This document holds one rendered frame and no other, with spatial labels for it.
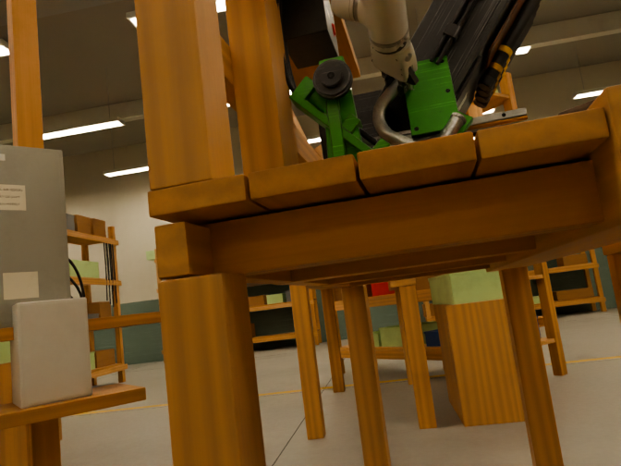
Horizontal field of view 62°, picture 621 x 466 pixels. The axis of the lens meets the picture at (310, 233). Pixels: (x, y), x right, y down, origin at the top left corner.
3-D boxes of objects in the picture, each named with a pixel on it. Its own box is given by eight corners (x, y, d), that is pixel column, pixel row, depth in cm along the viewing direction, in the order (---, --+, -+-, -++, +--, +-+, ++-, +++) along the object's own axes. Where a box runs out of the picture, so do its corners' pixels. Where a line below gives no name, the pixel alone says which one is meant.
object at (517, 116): (517, 137, 145) (516, 127, 146) (528, 118, 130) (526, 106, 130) (379, 162, 154) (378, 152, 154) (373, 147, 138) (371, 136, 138)
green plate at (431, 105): (460, 144, 127) (446, 75, 135) (461, 125, 120) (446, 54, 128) (413, 153, 130) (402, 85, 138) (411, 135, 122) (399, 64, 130)
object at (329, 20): (341, 59, 140) (334, 8, 142) (329, 29, 124) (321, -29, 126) (297, 69, 143) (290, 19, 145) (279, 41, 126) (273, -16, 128)
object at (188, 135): (361, 255, 210) (331, 34, 224) (212, 178, 66) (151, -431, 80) (340, 259, 212) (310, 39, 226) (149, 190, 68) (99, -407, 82)
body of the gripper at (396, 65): (419, 32, 109) (422, 67, 119) (382, 15, 113) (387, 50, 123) (396, 57, 108) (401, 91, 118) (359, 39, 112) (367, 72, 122)
